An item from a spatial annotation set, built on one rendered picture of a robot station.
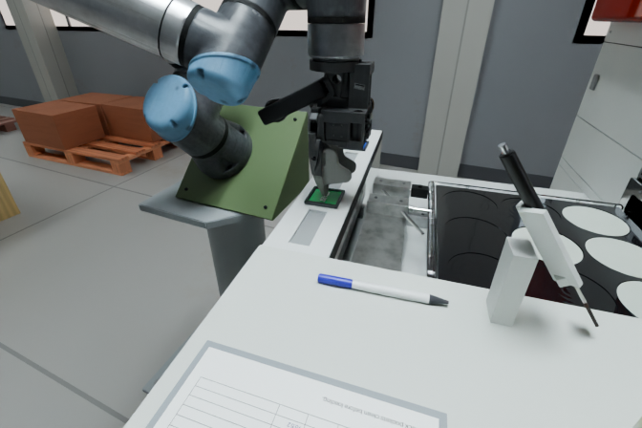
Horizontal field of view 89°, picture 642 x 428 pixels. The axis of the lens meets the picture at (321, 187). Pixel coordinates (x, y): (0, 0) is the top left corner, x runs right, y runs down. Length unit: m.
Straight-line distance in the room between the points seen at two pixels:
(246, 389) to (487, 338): 0.22
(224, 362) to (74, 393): 1.38
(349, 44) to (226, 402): 0.39
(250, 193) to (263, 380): 0.54
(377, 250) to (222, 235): 0.47
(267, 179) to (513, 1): 2.34
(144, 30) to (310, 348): 0.38
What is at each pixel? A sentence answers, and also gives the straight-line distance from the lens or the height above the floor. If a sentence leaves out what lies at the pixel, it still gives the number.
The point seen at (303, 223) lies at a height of 0.96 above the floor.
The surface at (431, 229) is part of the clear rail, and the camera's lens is 0.61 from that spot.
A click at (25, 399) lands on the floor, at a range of 1.77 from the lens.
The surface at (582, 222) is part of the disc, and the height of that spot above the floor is 0.90.
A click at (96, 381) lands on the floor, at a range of 1.68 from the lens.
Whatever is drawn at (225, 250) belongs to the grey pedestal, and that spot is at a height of 0.67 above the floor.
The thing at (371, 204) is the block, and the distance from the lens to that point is 0.66.
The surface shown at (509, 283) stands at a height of 1.02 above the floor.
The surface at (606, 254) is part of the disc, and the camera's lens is 0.69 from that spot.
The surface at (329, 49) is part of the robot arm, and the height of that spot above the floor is 1.20.
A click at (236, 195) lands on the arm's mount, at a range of 0.81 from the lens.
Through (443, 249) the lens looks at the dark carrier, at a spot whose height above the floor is 0.90.
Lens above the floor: 1.23
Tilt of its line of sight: 28 degrees down
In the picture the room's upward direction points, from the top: straight up
